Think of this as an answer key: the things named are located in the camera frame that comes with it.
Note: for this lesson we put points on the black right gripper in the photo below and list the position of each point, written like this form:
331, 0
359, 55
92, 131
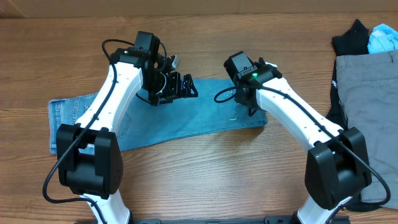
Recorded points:
245, 101

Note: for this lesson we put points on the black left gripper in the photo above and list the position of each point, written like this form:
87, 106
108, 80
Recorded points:
174, 91

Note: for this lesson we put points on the light blue denim jeans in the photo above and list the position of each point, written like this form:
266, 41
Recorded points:
145, 125

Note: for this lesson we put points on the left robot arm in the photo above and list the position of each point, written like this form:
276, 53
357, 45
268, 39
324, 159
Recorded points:
89, 160

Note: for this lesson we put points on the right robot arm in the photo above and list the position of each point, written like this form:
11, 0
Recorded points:
336, 167

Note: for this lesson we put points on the grey shorts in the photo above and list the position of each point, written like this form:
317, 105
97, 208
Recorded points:
367, 88

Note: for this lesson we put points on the black garment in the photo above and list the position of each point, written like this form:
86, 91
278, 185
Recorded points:
352, 42

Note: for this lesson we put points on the light blue crumpled cloth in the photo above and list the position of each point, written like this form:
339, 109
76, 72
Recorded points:
382, 39

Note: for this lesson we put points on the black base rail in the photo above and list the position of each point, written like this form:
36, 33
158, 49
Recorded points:
211, 221

